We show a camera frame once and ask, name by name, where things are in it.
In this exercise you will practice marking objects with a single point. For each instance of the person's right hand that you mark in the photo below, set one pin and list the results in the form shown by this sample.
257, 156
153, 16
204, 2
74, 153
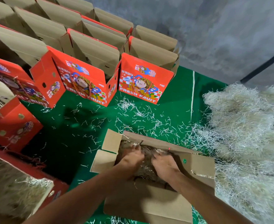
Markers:
167, 168

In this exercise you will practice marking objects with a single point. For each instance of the person's left hand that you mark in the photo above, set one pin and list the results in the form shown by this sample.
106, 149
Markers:
130, 163

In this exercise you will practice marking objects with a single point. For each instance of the pile of shredded paper filler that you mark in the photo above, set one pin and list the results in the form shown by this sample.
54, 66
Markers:
249, 133

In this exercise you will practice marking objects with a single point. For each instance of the group of red fruit boxes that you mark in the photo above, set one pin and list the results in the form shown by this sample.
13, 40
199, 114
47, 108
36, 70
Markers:
95, 49

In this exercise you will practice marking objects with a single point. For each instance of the person's left forearm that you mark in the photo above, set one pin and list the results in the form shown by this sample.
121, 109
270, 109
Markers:
76, 200

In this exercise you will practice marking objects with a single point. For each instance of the person's right forearm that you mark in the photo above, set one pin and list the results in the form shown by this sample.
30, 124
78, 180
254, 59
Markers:
211, 200

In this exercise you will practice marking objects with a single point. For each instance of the white pole with black grip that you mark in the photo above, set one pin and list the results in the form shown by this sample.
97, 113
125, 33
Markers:
263, 67

